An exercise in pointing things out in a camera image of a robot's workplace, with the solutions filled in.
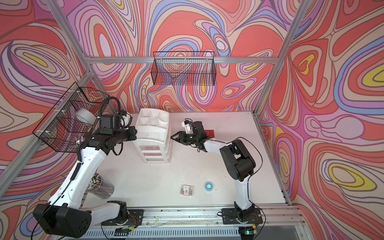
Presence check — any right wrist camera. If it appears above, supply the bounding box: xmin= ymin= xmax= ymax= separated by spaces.
xmin=182 ymin=119 xmax=205 ymax=135

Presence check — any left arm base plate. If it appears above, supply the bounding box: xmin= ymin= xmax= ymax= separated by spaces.
xmin=101 ymin=209 xmax=144 ymax=227

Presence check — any black wire basket back wall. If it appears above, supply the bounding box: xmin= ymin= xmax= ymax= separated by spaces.
xmin=151 ymin=51 xmax=217 ymax=87

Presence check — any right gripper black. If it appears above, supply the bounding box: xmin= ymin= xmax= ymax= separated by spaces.
xmin=170 ymin=131 xmax=199 ymax=145

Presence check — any black wire basket wall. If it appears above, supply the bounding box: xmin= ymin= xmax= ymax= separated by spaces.
xmin=33 ymin=83 xmax=109 ymax=153
xmin=151 ymin=51 xmax=217 ymax=87

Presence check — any black wire basket left wall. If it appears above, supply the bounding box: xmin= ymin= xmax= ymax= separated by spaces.
xmin=33 ymin=83 xmax=109 ymax=153

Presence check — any white plastic drawer organizer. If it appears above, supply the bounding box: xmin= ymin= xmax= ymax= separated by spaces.
xmin=134 ymin=109 xmax=172 ymax=164

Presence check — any blue tape roll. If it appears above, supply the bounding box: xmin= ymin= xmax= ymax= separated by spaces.
xmin=204 ymin=181 xmax=214 ymax=192

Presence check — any white tape roll in basket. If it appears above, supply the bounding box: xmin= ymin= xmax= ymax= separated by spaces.
xmin=75 ymin=108 xmax=97 ymax=125

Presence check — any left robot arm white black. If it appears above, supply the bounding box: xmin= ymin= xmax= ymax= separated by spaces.
xmin=33 ymin=126 xmax=137 ymax=238

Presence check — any red postcard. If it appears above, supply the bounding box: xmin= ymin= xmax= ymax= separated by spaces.
xmin=205 ymin=130 xmax=215 ymax=138

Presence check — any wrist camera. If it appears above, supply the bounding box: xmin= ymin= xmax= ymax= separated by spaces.
xmin=182 ymin=119 xmax=205 ymax=135
xmin=100 ymin=111 xmax=133 ymax=131

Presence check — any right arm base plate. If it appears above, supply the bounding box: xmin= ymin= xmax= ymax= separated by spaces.
xmin=218 ymin=207 xmax=264 ymax=226

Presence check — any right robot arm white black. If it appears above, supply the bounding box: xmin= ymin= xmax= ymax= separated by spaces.
xmin=171 ymin=131 xmax=256 ymax=223

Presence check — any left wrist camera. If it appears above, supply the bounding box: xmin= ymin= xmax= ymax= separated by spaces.
xmin=100 ymin=111 xmax=133 ymax=131

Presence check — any metal cup with pens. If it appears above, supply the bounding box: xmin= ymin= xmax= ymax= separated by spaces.
xmin=86 ymin=173 xmax=115 ymax=199

